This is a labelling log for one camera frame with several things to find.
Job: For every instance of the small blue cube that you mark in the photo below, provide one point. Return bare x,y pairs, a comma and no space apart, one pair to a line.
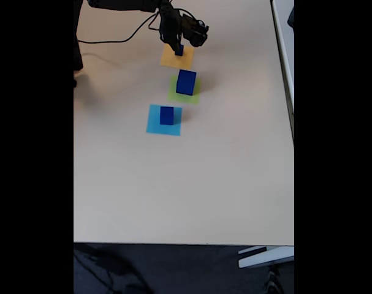
179,53

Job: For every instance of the large blue cube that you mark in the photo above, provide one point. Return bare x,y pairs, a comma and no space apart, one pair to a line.
185,84

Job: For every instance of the medium blue cube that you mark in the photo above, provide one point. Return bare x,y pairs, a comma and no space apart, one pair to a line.
166,116

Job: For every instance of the orange paper square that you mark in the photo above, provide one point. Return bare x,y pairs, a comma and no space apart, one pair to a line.
168,59

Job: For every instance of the green paper square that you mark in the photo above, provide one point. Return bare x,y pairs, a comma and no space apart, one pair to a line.
193,98

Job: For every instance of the light blue paper square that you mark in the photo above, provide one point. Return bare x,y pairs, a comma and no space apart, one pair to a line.
153,125

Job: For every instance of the white neighbouring table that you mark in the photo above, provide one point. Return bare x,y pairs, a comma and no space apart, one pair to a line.
285,55

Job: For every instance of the dark blue object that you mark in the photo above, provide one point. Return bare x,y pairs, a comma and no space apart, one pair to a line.
291,16

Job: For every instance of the white table foot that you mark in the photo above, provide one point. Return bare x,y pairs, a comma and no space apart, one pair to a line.
265,257

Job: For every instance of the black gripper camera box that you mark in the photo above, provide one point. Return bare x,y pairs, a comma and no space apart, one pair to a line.
196,30

